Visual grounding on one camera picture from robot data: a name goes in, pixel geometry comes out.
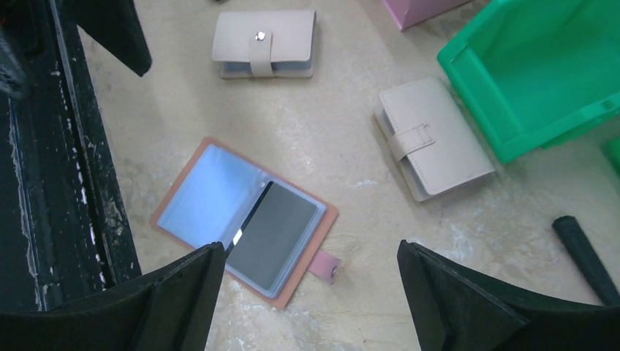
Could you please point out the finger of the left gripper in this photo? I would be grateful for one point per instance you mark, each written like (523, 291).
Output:
(114, 24)

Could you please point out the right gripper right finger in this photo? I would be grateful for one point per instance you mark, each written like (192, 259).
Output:
(456, 308)

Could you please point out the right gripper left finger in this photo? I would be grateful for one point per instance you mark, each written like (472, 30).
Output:
(170, 308)

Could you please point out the brown card holder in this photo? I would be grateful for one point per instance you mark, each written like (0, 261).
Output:
(212, 197)

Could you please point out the beige card holder with strap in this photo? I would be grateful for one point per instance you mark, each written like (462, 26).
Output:
(429, 139)

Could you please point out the cream card holder with snap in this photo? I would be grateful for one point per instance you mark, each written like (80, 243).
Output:
(265, 44)

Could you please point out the left green bin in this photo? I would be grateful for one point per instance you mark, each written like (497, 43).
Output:
(535, 74)

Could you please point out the pink open box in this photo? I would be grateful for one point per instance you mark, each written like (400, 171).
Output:
(407, 13)

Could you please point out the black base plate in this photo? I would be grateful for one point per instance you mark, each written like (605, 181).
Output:
(64, 229)

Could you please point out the black handled hammer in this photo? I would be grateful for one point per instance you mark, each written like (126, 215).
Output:
(586, 259)

